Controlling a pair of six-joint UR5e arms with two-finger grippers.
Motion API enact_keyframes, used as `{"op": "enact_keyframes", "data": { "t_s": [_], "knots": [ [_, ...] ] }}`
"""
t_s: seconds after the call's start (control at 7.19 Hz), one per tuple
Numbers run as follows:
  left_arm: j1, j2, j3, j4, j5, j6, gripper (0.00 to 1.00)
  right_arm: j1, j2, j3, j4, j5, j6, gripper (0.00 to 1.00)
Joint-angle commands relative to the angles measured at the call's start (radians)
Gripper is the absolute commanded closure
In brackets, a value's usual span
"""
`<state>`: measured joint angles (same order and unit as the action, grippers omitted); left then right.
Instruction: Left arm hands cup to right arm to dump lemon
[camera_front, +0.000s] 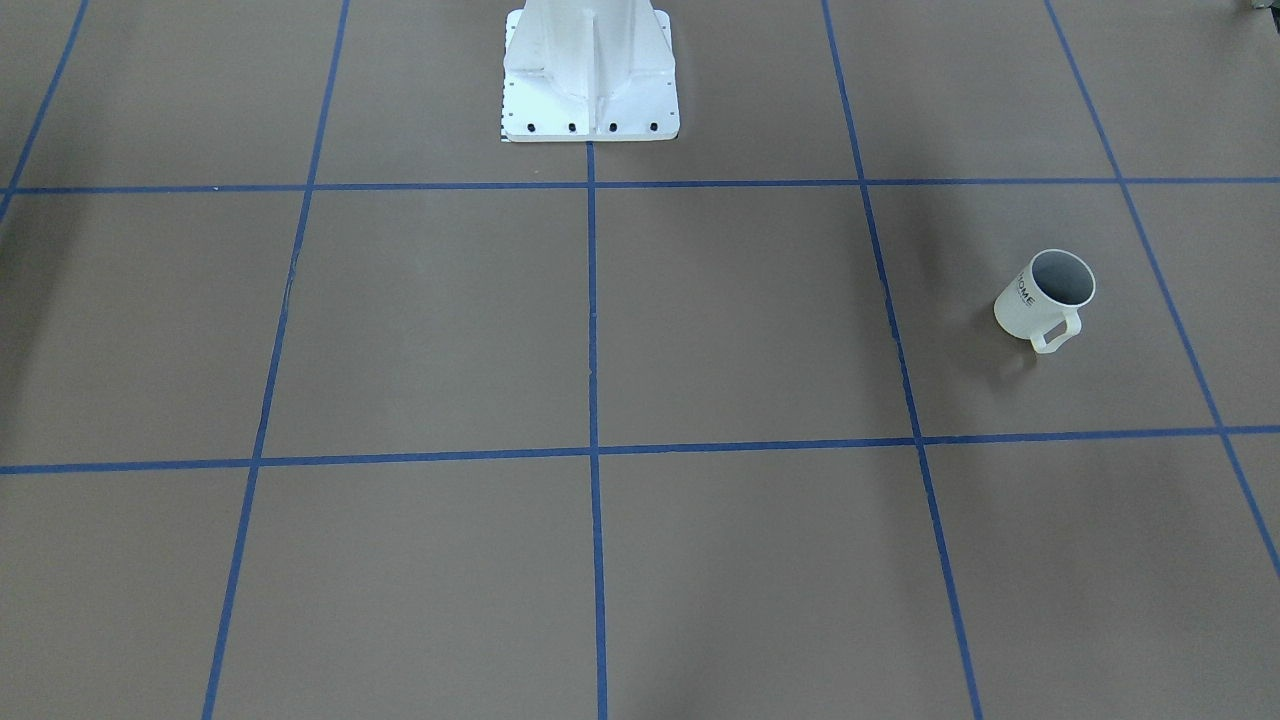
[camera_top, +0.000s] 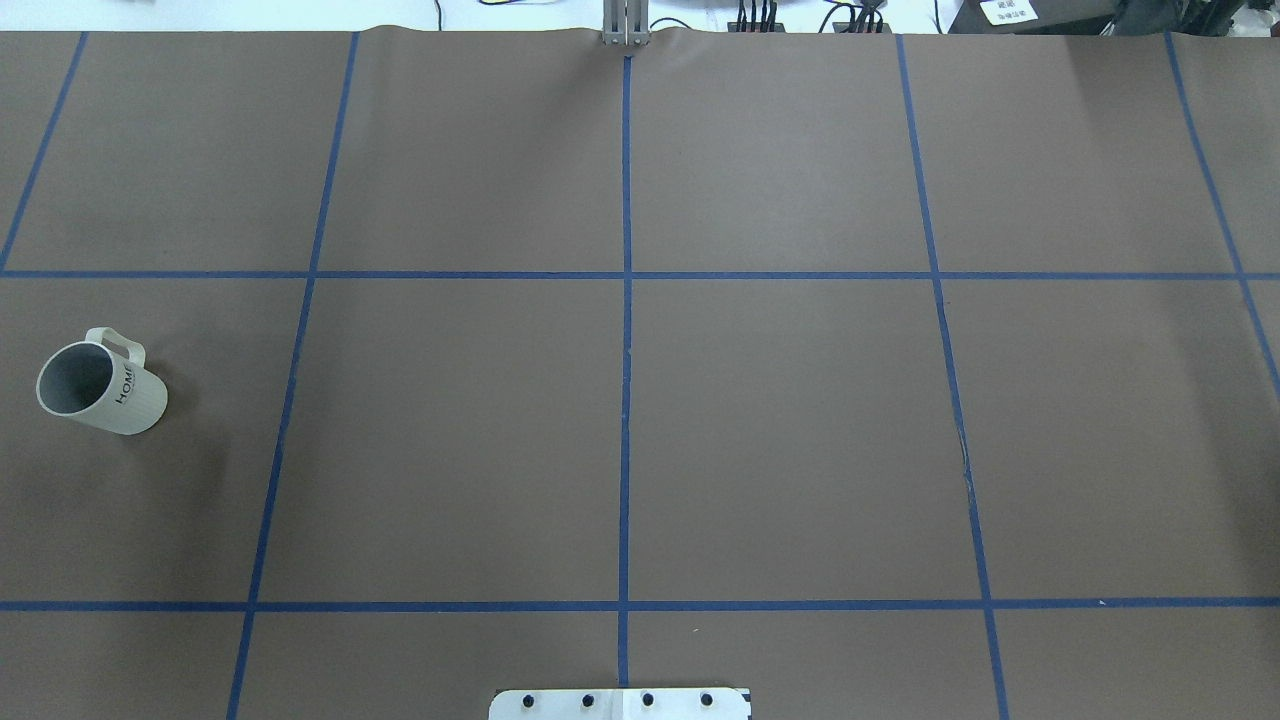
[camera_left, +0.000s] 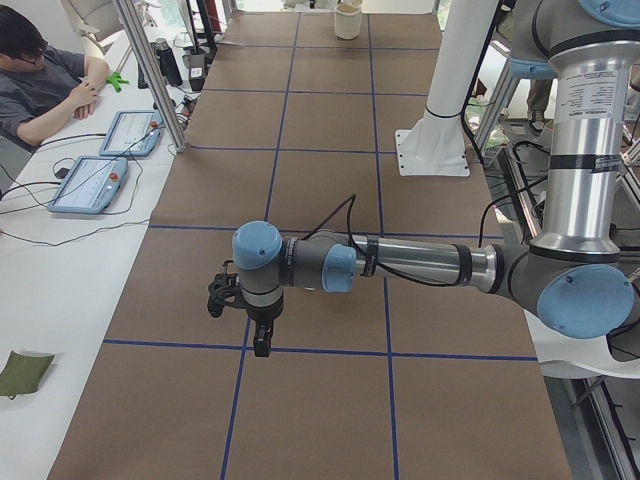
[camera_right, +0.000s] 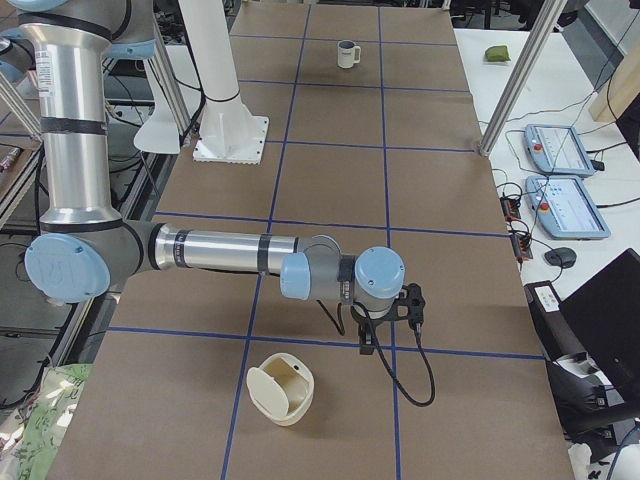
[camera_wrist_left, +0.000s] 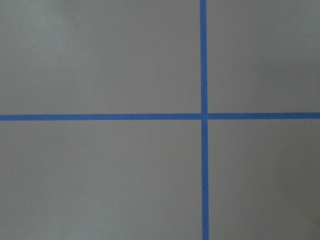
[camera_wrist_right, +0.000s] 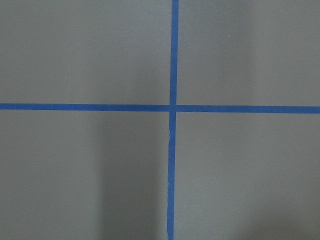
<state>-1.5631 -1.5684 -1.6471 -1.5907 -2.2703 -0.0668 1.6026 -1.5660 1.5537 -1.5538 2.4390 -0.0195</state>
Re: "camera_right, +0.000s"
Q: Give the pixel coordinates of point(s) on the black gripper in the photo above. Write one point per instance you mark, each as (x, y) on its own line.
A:
(369, 323)

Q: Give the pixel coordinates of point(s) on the white mug with handle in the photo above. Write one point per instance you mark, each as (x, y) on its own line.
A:
(348, 54)

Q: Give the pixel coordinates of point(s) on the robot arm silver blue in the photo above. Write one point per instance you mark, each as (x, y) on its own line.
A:
(85, 246)

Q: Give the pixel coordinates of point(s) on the cream desktop trash bin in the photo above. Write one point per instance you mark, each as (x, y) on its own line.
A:
(282, 388)

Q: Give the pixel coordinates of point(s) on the orange black adapter box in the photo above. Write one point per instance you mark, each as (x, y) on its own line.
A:
(510, 208)

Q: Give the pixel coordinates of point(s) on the brown paper table cover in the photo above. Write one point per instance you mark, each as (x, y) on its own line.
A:
(203, 375)

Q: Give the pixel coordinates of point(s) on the black computer mouse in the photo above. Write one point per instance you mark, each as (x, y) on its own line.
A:
(562, 257)

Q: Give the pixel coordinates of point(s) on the black office chair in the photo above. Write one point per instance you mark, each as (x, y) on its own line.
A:
(590, 409)

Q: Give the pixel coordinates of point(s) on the black laptop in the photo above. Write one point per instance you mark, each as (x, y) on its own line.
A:
(604, 315)

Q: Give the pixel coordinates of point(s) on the lower teach pendant tablet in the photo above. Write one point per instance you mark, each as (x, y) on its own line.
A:
(563, 208)

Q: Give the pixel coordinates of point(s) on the teach pendant tablet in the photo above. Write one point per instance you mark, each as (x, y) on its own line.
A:
(556, 149)
(563, 208)

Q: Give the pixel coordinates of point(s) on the upper teach pendant tablet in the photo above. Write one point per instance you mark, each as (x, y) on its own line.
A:
(556, 149)

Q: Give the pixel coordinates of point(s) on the green bean bag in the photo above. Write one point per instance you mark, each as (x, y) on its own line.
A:
(497, 54)

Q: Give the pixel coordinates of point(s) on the green patterned cloth bag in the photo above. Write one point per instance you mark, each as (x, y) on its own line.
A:
(32, 433)

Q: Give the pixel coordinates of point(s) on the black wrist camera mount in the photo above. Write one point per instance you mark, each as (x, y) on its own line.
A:
(410, 305)

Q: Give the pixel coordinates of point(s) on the white column with base plate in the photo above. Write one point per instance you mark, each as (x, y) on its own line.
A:
(228, 131)

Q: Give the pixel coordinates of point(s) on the aluminium frame post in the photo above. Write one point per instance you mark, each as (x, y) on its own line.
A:
(536, 40)

